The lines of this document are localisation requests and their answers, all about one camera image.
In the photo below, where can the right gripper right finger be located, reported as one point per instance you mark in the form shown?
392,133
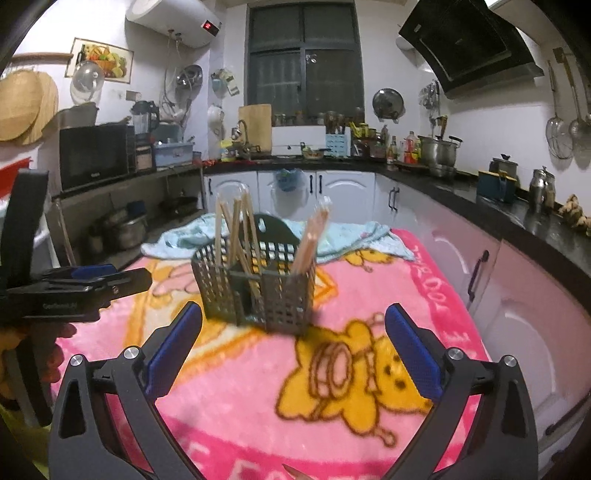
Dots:
502,441

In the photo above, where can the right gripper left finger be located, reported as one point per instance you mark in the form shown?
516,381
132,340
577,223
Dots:
84,442

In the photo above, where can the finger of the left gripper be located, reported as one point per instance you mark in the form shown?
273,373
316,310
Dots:
92,272

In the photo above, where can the chopsticks pair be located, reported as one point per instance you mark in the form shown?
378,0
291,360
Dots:
232,220
313,231
250,240

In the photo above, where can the dark kitchen window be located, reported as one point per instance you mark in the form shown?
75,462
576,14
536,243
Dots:
304,59

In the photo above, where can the steel pot on shelf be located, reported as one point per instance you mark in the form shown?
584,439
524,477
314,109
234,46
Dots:
126,233

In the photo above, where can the black microwave oven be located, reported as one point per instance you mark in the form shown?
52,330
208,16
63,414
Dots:
93,154

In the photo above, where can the blue plastic storage box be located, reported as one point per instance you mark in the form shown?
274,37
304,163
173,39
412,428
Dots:
170,154

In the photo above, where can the pink cartoon bear blanket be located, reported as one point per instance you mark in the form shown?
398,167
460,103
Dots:
335,402

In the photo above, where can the blender with dark jug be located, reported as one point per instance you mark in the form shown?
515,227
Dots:
145,118

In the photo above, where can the round bamboo tray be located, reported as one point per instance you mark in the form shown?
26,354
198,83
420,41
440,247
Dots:
29,101

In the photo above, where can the dark green utensil basket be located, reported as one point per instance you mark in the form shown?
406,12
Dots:
273,300

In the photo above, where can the wooden cutting board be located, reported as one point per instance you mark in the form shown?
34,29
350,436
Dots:
257,118

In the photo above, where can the hanging blue bag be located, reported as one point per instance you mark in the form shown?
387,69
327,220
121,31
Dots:
288,180

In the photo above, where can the ginger root pile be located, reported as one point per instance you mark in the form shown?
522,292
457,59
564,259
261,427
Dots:
573,216

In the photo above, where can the steel kettle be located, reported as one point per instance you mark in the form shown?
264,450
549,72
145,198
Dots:
542,191

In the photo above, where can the white water heater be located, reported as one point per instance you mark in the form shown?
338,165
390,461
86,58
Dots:
189,21

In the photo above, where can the steel stock pot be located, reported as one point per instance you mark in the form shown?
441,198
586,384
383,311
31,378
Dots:
439,155

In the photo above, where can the hanging steel ladle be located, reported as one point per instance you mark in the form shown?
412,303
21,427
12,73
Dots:
579,127

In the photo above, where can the hanging steel pot lid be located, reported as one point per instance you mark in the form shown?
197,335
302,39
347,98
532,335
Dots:
388,104

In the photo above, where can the black range hood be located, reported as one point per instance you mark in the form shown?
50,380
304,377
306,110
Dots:
468,47

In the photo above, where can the fruit picture frame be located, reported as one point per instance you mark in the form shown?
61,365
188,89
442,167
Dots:
115,62

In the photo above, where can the hanging wire strainer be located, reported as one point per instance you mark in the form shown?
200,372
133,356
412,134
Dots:
557,135

